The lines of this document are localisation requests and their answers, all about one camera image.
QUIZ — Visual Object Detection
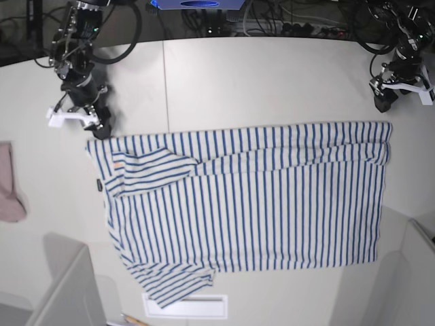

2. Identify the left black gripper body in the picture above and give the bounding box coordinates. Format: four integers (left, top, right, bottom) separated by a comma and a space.
369, 57, 424, 94

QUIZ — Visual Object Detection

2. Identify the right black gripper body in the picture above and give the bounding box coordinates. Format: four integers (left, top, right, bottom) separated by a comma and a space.
61, 73, 109, 117

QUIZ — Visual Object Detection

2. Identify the blue white striped T-shirt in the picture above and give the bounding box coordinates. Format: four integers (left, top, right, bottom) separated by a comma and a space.
86, 122, 393, 308

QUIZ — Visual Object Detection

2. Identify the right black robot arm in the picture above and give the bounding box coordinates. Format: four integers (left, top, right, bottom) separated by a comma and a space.
47, 1, 111, 140

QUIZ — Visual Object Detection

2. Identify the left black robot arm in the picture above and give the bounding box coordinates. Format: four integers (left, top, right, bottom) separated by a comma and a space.
348, 1, 434, 113

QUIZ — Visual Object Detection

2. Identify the black monitor stand left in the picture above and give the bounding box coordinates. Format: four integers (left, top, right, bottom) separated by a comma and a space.
26, 0, 44, 58

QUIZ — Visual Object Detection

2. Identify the pink folded cloth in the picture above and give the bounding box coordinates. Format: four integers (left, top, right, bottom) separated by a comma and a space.
1, 142, 27, 223

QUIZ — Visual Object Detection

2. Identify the blue box with oval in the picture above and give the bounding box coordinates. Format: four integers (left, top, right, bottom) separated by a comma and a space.
151, 0, 245, 10

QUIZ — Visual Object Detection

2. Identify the grey bin left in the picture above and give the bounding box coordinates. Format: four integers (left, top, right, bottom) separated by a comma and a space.
1, 244, 107, 325

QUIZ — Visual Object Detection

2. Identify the grey bin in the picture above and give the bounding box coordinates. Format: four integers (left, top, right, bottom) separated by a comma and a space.
1, 244, 107, 325
329, 219, 434, 325

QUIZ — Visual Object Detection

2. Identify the grey bin right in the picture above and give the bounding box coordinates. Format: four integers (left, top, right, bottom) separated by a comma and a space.
329, 219, 434, 325

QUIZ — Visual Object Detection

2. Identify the white rectangular slot plate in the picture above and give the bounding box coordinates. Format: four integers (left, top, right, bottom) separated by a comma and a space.
142, 293, 228, 320

